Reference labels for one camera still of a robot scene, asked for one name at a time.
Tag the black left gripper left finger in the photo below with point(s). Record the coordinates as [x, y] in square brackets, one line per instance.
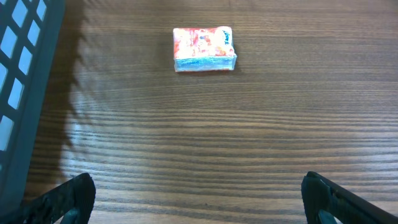
[71, 203]

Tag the small red white box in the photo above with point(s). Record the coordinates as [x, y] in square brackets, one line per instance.
[204, 49]

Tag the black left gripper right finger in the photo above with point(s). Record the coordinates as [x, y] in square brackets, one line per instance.
[326, 202]

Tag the grey plastic shopping basket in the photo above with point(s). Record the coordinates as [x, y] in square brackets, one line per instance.
[29, 34]

